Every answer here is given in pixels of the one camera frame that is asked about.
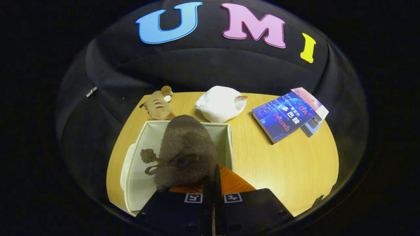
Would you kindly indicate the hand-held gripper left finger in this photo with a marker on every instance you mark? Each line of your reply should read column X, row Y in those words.
column 207, row 213

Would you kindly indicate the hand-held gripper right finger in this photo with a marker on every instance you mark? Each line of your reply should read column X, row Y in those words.
column 219, row 209

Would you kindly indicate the grey fabric storage box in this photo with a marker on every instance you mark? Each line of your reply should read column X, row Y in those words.
column 141, row 183

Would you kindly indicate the brown fuzzy slipper shoe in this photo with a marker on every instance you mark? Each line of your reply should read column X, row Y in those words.
column 187, row 141

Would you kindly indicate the white plush toy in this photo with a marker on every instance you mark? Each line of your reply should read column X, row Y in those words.
column 218, row 105

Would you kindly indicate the brown striped plush toy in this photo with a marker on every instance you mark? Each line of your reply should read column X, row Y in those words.
column 157, row 106

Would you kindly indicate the light blue book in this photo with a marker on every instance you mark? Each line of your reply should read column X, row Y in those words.
column 311, row 130

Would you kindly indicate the book with red black spine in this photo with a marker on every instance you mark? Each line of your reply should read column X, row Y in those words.
column 316, row 120

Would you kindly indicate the pink and white book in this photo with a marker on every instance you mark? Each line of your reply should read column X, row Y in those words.
column 308, row 98

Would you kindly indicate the silver metal clip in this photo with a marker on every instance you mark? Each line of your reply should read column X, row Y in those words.
column 91, row 91

